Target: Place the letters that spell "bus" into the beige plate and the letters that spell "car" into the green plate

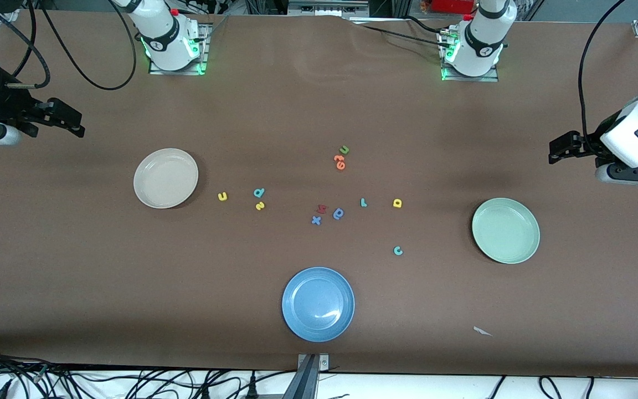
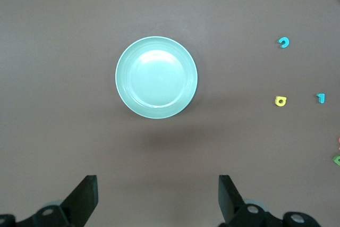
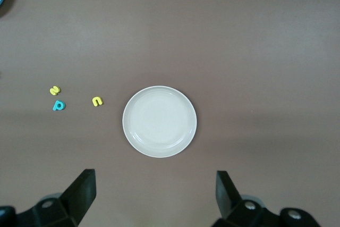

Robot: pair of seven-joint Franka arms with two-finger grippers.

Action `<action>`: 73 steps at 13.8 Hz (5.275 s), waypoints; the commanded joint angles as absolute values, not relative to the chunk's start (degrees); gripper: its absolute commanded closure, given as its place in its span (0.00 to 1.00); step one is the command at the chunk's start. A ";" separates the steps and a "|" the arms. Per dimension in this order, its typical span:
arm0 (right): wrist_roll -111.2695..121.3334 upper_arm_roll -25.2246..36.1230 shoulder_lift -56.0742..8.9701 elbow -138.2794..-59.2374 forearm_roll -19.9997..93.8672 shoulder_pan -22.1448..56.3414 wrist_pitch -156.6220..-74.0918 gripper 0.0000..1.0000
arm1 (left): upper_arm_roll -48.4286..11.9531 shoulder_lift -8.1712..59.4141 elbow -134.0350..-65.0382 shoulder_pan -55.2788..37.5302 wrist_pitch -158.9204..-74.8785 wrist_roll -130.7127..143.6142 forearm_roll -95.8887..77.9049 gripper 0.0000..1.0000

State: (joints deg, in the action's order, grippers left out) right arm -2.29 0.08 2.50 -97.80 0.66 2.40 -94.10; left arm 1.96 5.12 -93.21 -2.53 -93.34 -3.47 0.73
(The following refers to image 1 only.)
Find green plate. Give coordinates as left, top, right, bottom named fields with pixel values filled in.
left=471, top=197, right=541, bottom=264

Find beige plate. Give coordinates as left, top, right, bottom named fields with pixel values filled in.
left=133, top=147, right=199, bottom=209

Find red box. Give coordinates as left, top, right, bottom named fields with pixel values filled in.
left=430, top=0, right=475, bottom=15

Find grey power strip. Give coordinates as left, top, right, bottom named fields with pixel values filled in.
left=287, top=0, right=370, bottom=18

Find blue plate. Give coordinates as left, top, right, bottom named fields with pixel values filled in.
left=281, top=267, right=356, bottom=343

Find black looping arm cable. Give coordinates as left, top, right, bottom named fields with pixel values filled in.
left=39, top=0, right=138, bottom=91

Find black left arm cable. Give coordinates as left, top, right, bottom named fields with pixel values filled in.
left=578, top=0, right=638, bottom=142

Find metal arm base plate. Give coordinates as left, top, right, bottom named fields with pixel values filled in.
left=440, top=28, right=500, bottom=83
left=149, top=22, right=212, bottom=76

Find black cable on table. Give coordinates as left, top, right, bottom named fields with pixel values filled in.
left=349, top=23, right=447, bottom=48
left=405, top=16, right=450, bottom=35

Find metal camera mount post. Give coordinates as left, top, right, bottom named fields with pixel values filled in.
left=283, top=353, right=331, bottom=399

